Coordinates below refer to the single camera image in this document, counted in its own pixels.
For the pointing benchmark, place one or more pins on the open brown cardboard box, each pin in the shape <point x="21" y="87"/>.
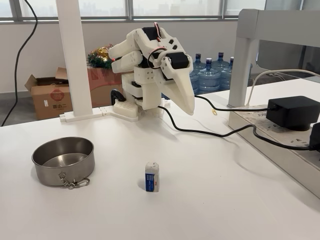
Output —
<point x="50" y="100"/>

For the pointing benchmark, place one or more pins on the small white and blue box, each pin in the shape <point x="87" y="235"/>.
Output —
<point x="151" y="178"/>

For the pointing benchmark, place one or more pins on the yellow rubber band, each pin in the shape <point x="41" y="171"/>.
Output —
<point x="211" y="110"/>

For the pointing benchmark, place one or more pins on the white mounting base blocks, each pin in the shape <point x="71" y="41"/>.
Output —
<point x="82" y="116"/>

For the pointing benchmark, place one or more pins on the red cardboard box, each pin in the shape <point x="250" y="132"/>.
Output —
<point x="102" y="87"/>

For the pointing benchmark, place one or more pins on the green Christmas wreath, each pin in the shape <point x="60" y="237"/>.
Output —
<point x="98" y="57"/>

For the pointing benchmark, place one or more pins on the round metal bowl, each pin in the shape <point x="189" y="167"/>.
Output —
<point x="62" y="160"/>

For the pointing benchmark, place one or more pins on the white vertical post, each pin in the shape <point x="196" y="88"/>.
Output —
<point x="72" y="62"/>

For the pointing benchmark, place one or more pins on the blue water jug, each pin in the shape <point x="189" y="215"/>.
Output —
<point x="195" y="77"/>
<point x="227" y="77"/>
<point x="209" y="80"/>
<point x="221" y="62"/>

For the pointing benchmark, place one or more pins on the black table clamp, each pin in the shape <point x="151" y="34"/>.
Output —
<point x="116" y="94"/>

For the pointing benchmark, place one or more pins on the white power strip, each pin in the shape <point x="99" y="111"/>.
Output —
<point x="262" y="125"/>

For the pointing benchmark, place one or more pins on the black plug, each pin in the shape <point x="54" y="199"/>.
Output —
<point x="315" y="137"/>

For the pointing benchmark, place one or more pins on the white desk riser shelf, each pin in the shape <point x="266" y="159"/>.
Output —
<point x="246" y="50"/>

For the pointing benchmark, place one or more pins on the black power adapter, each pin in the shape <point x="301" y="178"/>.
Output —
<point x="290" y="112"/>

